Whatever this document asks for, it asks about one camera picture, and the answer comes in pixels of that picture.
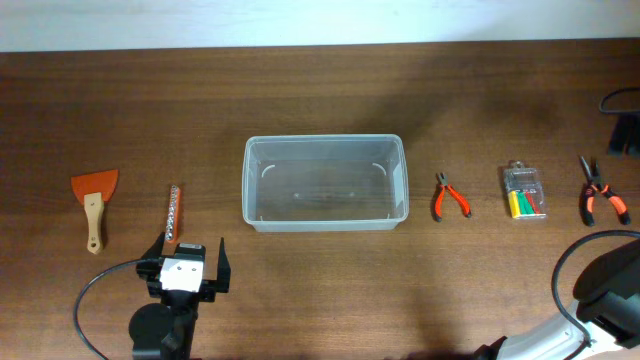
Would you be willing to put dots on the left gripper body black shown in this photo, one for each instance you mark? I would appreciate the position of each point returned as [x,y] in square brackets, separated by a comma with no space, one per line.
[177,298]

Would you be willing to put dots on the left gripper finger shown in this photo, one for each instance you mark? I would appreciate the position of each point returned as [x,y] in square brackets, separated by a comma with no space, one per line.
[156,249]
[223,265]

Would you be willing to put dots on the orange-black long nose pliers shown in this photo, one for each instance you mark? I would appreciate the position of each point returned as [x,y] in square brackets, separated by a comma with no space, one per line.
[595,185]

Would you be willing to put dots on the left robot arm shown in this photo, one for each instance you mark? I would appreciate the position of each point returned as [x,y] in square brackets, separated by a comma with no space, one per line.
[165,329]

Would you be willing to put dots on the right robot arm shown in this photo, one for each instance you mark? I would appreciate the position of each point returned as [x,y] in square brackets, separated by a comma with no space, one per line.
[604,315]

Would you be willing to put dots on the clear plastic container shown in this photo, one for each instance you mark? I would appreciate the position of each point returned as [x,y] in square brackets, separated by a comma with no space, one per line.
[325,183]

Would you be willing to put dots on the clear case coloured tubes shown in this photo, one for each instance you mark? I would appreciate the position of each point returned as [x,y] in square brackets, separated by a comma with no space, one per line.
[524,191]

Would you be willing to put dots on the orange socket bit rail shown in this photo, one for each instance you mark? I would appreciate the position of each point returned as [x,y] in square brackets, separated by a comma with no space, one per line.
[172,223]

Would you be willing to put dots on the orange scraper wooden handle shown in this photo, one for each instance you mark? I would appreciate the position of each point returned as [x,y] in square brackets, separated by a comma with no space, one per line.
[93,191]

